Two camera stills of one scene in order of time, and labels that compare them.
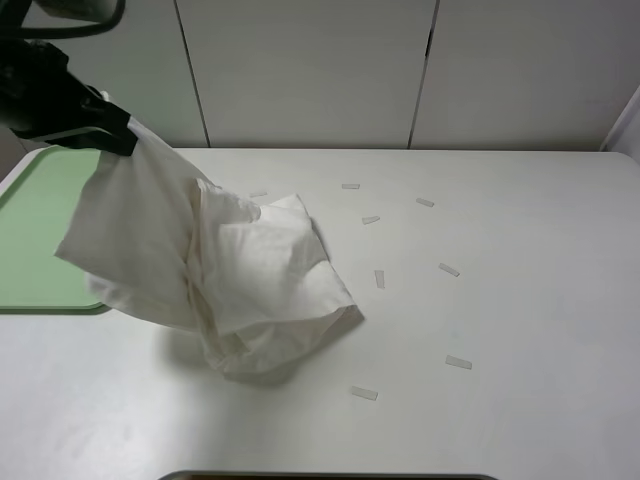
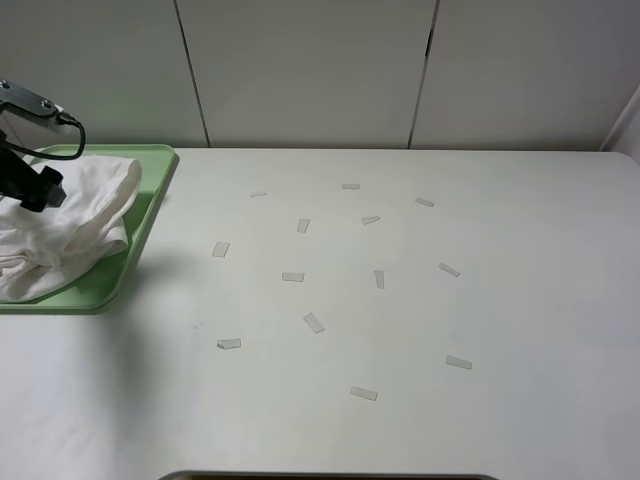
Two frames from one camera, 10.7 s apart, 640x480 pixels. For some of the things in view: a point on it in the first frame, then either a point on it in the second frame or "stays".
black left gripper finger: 119,138 → 52,196
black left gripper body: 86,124 → 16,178
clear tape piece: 458,362 stays
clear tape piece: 368,220 stays
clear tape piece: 361,392 stays
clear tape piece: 448,269 stays
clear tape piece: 380,278 stays
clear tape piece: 426,202 stays
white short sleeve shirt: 258,283 → 72,236
